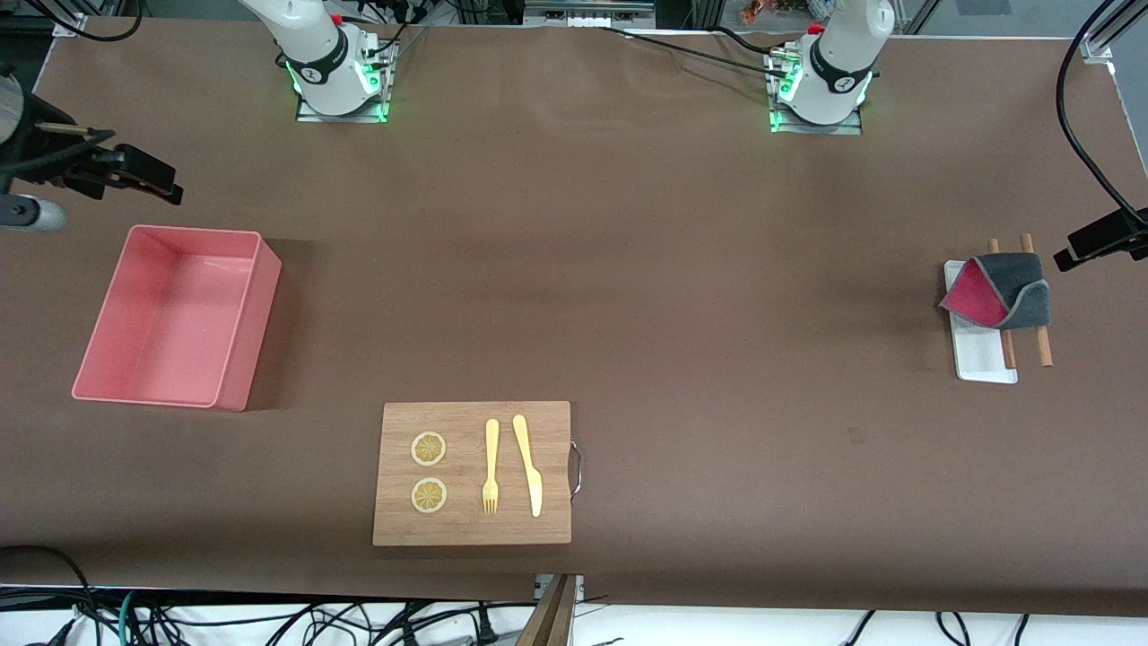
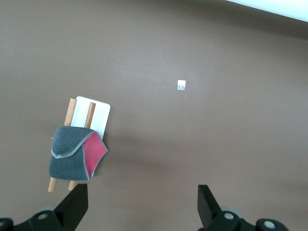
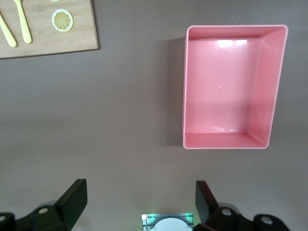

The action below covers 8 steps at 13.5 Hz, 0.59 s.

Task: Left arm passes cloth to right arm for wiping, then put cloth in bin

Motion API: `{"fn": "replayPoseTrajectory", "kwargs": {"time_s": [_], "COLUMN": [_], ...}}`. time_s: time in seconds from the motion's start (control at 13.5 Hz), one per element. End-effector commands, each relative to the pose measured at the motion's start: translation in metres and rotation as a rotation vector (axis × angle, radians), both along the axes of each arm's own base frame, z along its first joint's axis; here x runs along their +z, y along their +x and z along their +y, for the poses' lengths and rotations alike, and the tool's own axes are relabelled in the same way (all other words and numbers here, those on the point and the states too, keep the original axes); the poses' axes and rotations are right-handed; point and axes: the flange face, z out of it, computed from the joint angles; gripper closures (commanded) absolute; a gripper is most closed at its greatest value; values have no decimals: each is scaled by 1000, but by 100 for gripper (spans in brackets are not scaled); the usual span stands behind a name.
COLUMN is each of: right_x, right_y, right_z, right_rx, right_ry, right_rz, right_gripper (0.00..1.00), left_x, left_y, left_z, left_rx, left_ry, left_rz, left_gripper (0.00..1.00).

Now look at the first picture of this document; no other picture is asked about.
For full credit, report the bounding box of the grey and red cloth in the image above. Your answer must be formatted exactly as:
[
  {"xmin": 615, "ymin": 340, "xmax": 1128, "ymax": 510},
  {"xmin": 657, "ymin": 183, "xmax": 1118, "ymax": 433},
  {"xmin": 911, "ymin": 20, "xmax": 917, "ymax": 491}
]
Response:
[{"xmin": 939, "ymin": 252, "xmax": 1052, "ymax": 331}]

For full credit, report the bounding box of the pink plastic bin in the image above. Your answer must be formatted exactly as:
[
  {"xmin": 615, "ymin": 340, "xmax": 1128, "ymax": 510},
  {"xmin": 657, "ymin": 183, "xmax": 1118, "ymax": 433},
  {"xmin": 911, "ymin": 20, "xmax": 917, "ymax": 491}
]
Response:
[{"xmin": 72, "ymin": 224, "xmax": 283, "ymax": 413}]

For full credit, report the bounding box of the white rectangular tray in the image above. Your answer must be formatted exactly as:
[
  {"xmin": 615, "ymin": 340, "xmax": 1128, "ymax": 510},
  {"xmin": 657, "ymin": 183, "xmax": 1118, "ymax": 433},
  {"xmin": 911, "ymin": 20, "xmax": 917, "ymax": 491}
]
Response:
[{"xmin": 944, "ymin": 260, "xmax": 1019, "ymax": 385}]

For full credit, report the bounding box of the yellow plastic fork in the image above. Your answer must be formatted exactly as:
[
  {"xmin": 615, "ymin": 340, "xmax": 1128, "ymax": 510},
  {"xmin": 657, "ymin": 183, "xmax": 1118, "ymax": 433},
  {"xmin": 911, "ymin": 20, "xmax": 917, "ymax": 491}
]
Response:
[{"xmin": 482, "ymin": 418, "xmax": 500, "ymax": 515}]

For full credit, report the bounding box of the grey power strip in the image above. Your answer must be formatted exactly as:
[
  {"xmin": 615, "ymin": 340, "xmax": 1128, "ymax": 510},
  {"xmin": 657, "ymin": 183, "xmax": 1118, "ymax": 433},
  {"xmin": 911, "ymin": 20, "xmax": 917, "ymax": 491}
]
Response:
[{"xmin": 525, "ymin": 0, "xmax": 657, "ymax": 28}]

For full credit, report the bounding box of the wooden cutting board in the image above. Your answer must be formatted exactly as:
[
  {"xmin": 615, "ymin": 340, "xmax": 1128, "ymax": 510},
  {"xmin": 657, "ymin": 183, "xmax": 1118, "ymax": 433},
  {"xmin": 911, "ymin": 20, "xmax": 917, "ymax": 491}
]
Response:
[{"xmin": 372, "ymin": 401, "xmax": 573, "ymax": 547}]

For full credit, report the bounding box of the yellow plastic knife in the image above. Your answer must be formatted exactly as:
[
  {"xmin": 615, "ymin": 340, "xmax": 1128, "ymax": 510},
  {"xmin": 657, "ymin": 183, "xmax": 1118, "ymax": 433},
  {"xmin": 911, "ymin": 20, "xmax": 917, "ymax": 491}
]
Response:
[{"xmin": 512, "ymin": 414, "xmax": 544, "ymax": 519}]

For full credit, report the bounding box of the aluminium frame corner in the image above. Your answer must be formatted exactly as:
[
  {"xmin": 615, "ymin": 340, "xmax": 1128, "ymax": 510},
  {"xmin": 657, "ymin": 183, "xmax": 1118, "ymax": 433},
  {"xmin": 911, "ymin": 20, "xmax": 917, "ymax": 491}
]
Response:
[{"xmin": 49, "ymin": 0, "xmax": 91, "ymax": 39}]

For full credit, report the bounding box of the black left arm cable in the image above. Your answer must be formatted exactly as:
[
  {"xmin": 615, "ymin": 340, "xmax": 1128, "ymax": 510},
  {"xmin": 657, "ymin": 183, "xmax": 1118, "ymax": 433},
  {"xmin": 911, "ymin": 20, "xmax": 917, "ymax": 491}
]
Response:
[{"xmin": 1056, "ymin": 0, "xmax": 1148, "ymax": 225}]

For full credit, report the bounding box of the aluminium frame post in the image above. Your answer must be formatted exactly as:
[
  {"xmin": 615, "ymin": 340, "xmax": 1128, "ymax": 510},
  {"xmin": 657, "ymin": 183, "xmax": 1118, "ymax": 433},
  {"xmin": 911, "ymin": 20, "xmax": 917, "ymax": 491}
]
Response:
[{"xmin": 1080, "ymin": 0, "xmax": 1148, "ymax": 64}]

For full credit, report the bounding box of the black table cable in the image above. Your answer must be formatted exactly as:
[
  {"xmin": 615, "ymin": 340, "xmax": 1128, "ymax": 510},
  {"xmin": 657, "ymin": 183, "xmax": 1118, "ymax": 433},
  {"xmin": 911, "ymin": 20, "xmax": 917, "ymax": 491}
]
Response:
[
  {"xmin": 713, "ymin": 25, "xmax": 808, "ymax": 58},
  {"xmin": 596, "ymin": 25, "xmax": 792, "ymax": 78}
]

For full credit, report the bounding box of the metal table edge bracket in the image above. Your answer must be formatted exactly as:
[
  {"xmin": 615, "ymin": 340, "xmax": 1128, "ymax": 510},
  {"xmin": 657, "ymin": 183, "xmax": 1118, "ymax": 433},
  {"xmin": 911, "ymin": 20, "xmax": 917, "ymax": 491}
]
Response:
[{"xmin": 535, "ymin": 574, "xmax": 586, "ymax": 604}]

